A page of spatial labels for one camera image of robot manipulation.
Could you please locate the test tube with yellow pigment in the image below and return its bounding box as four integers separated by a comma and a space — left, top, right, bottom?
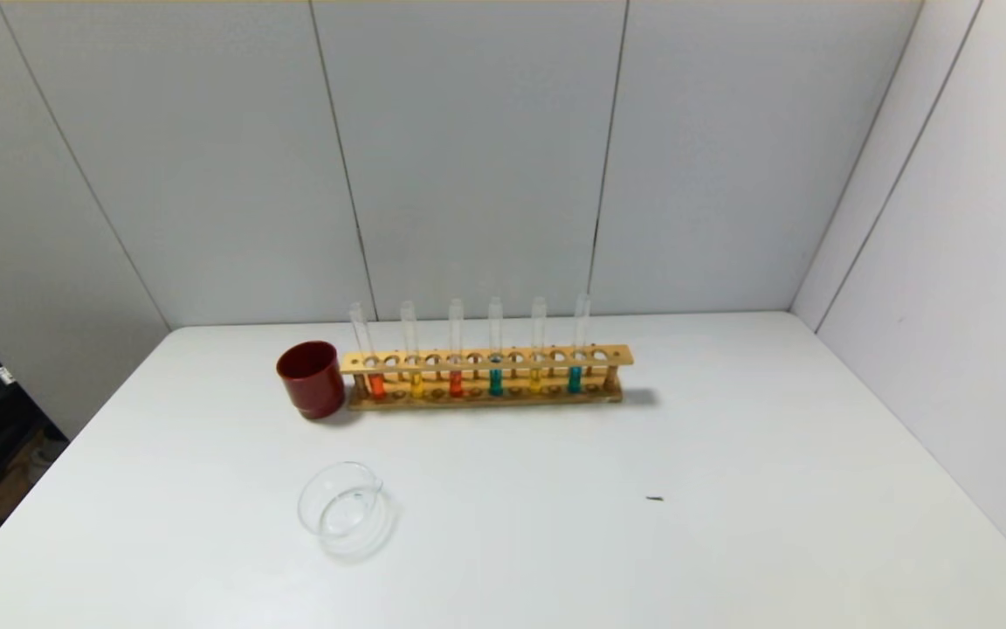
400, 301, 426, 400
529, 296, 548, 394

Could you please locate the test tube with orange-red pigment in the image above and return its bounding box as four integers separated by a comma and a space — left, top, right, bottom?
349, 302, 387, 401

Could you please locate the wooden test tube rack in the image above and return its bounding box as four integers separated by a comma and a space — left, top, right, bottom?
339, 344, 635, 411

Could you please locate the test tube with teal pigment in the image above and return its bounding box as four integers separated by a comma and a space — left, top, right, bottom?
488, 296, 505, 397
567, 294, 593, 394

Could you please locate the test tube with red pigment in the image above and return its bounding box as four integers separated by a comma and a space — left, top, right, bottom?
448, 298, 465, 399

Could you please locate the dark red cup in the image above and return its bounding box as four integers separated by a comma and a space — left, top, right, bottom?
276, 341, 348, 421

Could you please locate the clear glass beaker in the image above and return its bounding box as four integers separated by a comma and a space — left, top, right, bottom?
297, 461, 393, 558

